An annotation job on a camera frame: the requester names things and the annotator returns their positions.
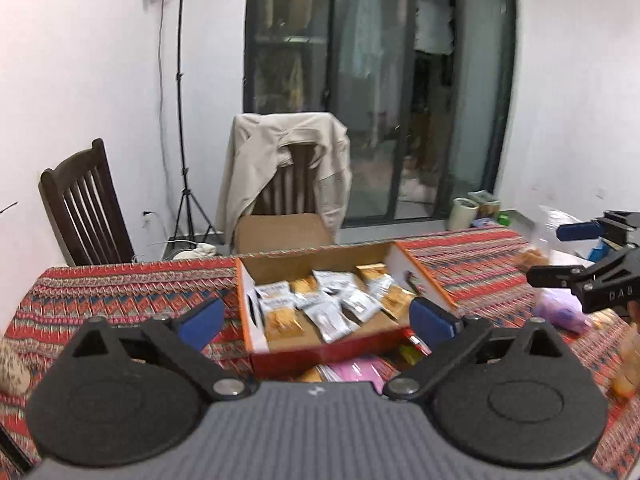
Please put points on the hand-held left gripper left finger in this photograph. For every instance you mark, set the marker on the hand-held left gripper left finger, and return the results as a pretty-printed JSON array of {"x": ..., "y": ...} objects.
[{"x": 200, "y": 322}]

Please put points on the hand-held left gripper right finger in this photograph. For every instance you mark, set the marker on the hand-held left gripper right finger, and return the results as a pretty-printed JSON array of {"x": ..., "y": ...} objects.
[{"x": 430, "y": 322}]

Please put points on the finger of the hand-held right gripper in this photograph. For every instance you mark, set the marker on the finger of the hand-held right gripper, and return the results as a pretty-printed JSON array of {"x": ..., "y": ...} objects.
[
  {"x": 550, "y": 276},
  {"x": 577, "y": 230}
]

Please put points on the green snack packet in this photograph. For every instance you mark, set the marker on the green snack packet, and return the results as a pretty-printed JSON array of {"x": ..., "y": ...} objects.
[{"x": 412, "y": 355}]

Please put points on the pink snack packet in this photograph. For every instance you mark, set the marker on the pink snack packet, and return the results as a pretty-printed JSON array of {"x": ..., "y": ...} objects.
[{"x": 360, "y": 370}]

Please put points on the pile of small snack packets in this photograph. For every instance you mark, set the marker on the pile of small snack packets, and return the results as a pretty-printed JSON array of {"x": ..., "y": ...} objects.
[{"x": 325, "y": 310}]

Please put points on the red cardboard box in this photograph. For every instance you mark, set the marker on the red cardboard box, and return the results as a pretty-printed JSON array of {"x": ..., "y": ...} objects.
[{"x": 325, "y": 355}]

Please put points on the pale yellow bread bag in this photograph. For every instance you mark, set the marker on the pale yellow bread bag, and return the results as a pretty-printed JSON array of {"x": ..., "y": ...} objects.
[{"x": 532, "y": 260}]

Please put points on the clear plastic bag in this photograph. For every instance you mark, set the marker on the clear plastic bag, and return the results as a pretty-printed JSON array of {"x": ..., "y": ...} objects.
[{"x": 547, "y": 230}]

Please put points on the purple tissue pack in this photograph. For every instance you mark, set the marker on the purple tissue pack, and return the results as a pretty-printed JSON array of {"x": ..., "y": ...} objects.
[{"x": 560, "y": 312}]

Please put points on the white cloth heap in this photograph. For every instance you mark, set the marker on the white cloth heap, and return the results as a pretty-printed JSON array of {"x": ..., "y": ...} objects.
[{"x": 195, "y": 251}]

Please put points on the glass cup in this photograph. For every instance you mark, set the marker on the glass cup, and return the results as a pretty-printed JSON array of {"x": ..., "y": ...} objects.
[{"x": 627, "y": 370}]

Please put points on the small storage container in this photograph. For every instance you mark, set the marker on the small storage container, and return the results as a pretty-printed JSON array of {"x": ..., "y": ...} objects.
[{"x": 487, "y": 206}]

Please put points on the white bucket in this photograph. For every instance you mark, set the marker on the white bucket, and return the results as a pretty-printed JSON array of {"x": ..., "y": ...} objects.
[{"x": 462, "y": 215}]

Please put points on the brown chair with cushion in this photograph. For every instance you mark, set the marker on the brown chair with cushion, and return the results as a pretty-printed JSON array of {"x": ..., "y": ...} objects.
[{"x": 285, "y": 232}]

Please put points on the dark wooden chair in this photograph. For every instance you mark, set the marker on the dark wooden chair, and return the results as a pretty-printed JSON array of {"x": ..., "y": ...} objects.
[{"x": 85, "y": 200}]

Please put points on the beige jacket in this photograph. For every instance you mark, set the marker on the beige jacket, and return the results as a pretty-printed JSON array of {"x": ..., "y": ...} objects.
[{"x": 250, "y": 160}]

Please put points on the black framed sliding glass door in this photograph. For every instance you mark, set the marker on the black framed sliding glass door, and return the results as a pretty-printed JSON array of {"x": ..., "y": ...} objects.
[{"x": 480, "y": 85}]

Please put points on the studio light on stand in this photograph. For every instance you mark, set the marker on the studio light on stand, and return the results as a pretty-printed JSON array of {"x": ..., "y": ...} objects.
[{"x": 181, "y": 110}]

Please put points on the white hanging garment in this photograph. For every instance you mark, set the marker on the white hanging garment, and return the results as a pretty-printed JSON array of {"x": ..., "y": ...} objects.
[{"x": 435, "y": 22}]

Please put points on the pale blue hanging garment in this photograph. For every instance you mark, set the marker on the pale blue hanging garment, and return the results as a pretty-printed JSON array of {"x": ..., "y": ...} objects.
[{"x": 367, "y": 30}]

